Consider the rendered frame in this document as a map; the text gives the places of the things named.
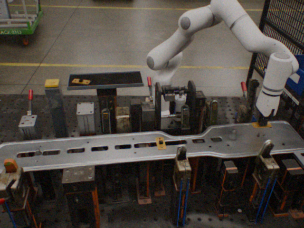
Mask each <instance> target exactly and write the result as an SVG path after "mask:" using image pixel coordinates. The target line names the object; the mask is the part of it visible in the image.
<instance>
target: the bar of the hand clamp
mask: <svg viewBox="0 0 304 228"><path fill-rule="evenodd" d="M257 87H259V82H258V80H257V79H256V78H250V79H249V84H248V91H247V99H246V105H245V106H246V107H247V110H248V105H250V108H251V110H250V112H251V113H252V112H253V108H254V102H255V96H256V91H257ZM246 113H247V112H246Z"/></svg>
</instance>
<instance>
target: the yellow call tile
mask: <svg viewBox="0 0 304 228"><path fill-rule="evenodd" d="M58 84H59V79H47V80H46V83H45V87H58Z"/></svg>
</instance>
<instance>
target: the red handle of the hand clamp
mask: <svg viewBox="0 0 304 228"><path fill-rule="evenodd" d="M241 87H242V91H243V93H244V97H245V101H246V99H247V87H246V83H245V82H244V81H242V82H241ZM250 110H251V108H250V105H248V111H250Z"/></svg>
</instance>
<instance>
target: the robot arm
mask: <svg viewBox="0 0 304 228"><path fill-rule="evenodd" d="M222 21H224V22H225V23H226V25H227V26H228V27H229V29H230V30H231V31H232V33H233V34H234V35H235V36H236V37H237V39H238V41H239V42H240V43H241V45H242V46H243V47H244V48H245V50H247V51H248V52H250V53H251V52H256V53H262V54H264V55H266V56H268V57H270V59H269V62H268V66H267V69H266V74H265V77H264V81H263V84H262V88H261V91H260V93H259V96H258V99H257V102H256V106H257V108H258V109H259V117H258V120H257V122H258V123H260V126H267V123H268V120H273V116H275V114H276V112H277V109H278V105H279V100H280V95H281V94H282V92H283V89H284V87H285V83H286V81H287V79H288V77H289V76H291V75H293V74H294V73H296V72H297V70H298V68H299V64H298V61H297V60H296V58H295V57H294V55H293V54H292V53H291V52H290V51H289V49H288V48H287V47H286V46H285V45H284V44H283V43H281V42H280V41H277V40H275V39H273V38H270V37H267V36H265V35H264V34H263V33H262V32H261V31H260V30H259V28H258V27H257V26H256V24H255V23H254V22H253V21H252V19H251V18H250V17H249V15H248V14H247V13H246V11H245V10H244V9H243V7H242V6H241V5H240V4H239V2H238V1H237V0H211V3H210V5H208V6H205V7H201V8H198V9H193V10H189V11H187V12H185V13H184V14H183V15H182V16H181V17H180V18H179V20H178V25H179V27H178V29H177V30H176V31H175V33H174V34H173V35H172V36H171V37H170V38H169V39H167V40H166V41H164V42H163V43H161V44H160V45H158V46H157V47H156V48H154V49H152V50H151V51H150V52H149V53H148V55H147V58H146V63H147V66H148V67H149V68H150V69H152V70H157V72H156V73H155V74H154V76H153V86H152V96H153V103H154V105H155V84H156V82H159V83H160V86H161V87H162V85H172V77H173V75H174V74H175V72H176V71H177V69H178V68H179V66H180V64H181V62H182V51H183V50H184V49H185V48H186V47H187V46H189V45H190V44H191V43H192V41H193V39H194V33H196V32H198V31H200V30H202V29H206V28H210V27H213V26H215V25H217V24H219V23H220V22H222ZM161 91H162V89H161ZM169 106H170V102H169V101H167V102H165V100H164V98H163V95H162V96H161V115H167V114H170V112H169Z"/></svg>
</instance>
